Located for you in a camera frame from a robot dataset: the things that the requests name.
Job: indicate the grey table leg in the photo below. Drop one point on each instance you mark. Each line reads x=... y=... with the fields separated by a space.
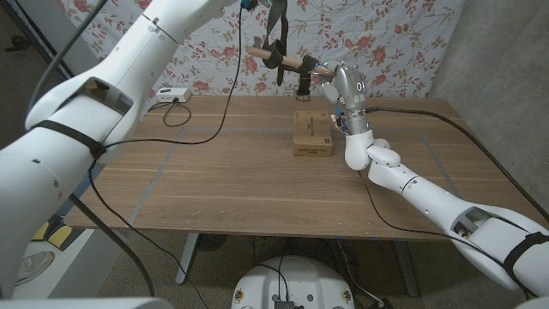
x=186 y=257
x=405 y=266

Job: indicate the black yellow foot pedal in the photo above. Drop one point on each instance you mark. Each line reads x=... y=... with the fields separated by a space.
x=60 y=236

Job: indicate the black door hook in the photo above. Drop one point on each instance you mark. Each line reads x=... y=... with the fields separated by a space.
x=19 y=42

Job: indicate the white power box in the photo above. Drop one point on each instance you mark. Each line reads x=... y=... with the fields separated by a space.
x=171 y=94

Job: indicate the grey sneaker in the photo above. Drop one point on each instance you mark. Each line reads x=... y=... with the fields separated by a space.
x=38 y=264

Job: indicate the black leather belt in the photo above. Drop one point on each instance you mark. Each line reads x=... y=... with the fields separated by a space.
x=276 y=53

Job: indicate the brown cardboard package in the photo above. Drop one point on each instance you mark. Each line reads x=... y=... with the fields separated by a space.
x=311 y=137

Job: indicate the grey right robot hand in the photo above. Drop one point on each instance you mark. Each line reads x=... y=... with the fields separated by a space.
x=349 y=90

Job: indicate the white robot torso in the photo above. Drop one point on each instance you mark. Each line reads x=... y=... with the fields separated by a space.
x=296 y=283

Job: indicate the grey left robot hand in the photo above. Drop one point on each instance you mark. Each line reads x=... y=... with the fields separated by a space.
x=262 y=2

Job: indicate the wooden stick with metal clips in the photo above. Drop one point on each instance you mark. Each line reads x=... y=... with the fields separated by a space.
x=291 y=62

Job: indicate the floral backdrop cloth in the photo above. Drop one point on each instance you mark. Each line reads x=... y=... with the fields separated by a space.
x=386 y=43

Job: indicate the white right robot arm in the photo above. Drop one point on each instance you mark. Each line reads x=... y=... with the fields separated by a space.
x=429 y=197

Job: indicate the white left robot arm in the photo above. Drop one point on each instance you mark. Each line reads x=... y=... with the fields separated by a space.
x=86 y=107

